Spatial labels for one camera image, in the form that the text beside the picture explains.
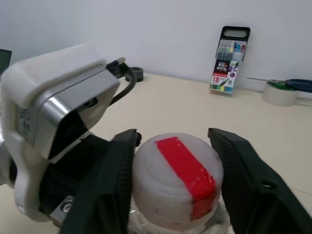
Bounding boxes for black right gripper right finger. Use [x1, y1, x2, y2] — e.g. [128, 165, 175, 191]
[207, 127, 312, 234]

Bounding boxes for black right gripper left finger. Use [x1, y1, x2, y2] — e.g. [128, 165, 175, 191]
[60, 128, 142, 234]

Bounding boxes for bottle with red-taped white cap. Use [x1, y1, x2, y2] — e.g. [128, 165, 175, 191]
[132, 132, 224, 223]

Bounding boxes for white tape roll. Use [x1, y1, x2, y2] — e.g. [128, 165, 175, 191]
[261, 81, 299, 107]

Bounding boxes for boxed colour marker set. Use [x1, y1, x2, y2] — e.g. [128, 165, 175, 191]
[209, 26, 251, 97]

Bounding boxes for black tape roll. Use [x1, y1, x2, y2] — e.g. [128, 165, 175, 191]
[125, 66, 145, 84]

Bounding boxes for dark background panel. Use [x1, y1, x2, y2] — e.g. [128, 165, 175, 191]
[0, 48, 13, 72]

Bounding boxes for black camera cable with plug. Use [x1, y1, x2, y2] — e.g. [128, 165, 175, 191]
[106, 57, 137, 107]

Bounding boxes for blue-handled scissors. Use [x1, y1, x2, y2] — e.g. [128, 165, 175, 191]
[246, 77, 312, 94]

